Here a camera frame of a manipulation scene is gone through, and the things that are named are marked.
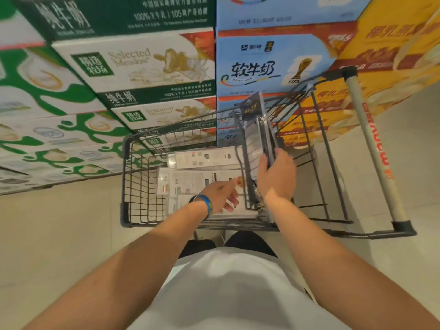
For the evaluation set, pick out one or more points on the person's left hand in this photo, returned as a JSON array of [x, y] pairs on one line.
[[221, 197]]

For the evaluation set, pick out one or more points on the person's right hand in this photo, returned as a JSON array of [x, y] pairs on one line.
[[278, 178]]

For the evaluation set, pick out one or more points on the pile of white knife packets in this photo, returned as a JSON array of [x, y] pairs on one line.
[[192, 182]]

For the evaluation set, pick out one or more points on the black cleaver packets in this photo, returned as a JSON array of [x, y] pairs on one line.
[[252, 106]]

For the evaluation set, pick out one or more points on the person's right forearm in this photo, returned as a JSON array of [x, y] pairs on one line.
[[337, 271]]

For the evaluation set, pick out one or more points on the person's left forearm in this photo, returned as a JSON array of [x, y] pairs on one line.
[[127, 271]]

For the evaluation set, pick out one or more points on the blue wristband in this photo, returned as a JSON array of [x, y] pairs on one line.
[[205, 204]]

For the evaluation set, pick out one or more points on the black shorts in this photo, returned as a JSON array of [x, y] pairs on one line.
[[247, 240]]

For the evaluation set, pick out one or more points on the white shirt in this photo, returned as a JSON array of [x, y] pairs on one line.
[[233, 295]]

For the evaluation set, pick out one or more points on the stack of light blue cartons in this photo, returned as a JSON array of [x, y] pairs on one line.
[[261, 58]]

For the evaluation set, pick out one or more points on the stack of yellow cartons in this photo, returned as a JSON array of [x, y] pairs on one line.
[[395, 30]]

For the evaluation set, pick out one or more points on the stack of green swirl cartons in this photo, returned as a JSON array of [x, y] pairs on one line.
[[44, 99]]

